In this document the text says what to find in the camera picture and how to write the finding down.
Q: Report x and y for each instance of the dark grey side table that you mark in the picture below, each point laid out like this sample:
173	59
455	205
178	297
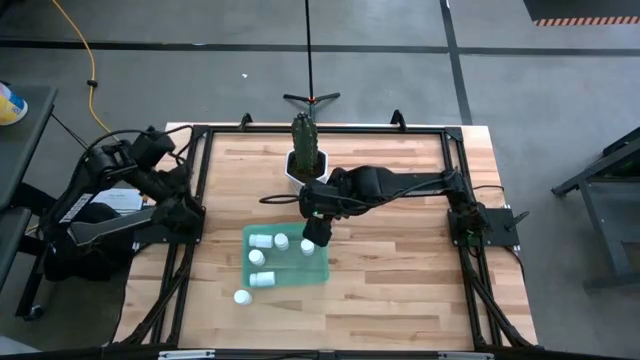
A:
30	150

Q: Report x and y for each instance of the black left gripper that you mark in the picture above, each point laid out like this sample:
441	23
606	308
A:
155	184

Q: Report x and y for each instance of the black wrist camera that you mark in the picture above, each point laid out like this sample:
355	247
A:
315	197
154	144

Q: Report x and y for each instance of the black tripod stand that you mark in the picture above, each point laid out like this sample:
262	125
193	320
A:
311	100

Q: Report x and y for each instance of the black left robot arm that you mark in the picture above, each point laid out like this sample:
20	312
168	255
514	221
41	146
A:
75	207

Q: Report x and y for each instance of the black fabric cover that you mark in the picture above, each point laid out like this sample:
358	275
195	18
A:
85	262

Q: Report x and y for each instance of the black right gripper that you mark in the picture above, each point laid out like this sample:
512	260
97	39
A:
317	229

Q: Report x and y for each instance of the black mat with hazard stripe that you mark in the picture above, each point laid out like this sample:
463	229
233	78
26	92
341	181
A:
580	7

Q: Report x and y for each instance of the white pill bottle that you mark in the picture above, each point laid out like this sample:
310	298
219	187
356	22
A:
307	248
256	257
262	279
260	241
281	241
242	297

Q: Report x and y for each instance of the black caster wheel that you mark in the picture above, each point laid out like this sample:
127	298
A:
32	312

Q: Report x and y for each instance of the yellow blue white container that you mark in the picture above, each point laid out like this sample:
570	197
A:
10	107

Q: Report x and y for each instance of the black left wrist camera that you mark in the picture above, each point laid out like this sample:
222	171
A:
154	144

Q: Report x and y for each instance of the white paper sheet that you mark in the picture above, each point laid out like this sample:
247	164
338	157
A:
122	200

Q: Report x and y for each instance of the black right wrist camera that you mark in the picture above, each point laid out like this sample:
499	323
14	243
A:
315	197

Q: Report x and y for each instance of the green cactus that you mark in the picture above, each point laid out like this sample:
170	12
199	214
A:
305	145

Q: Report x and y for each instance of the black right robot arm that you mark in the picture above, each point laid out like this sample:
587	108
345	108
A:
420	180

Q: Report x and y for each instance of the black metal cart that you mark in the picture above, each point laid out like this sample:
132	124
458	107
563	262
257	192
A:
610	281

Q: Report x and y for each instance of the black metal table frame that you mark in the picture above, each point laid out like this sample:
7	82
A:
350	130

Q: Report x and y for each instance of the silver metal bracket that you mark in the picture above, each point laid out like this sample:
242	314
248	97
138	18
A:
465	356
185	355

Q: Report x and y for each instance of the teal translucent plastic basket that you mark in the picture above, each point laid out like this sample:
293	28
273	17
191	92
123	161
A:
300	272

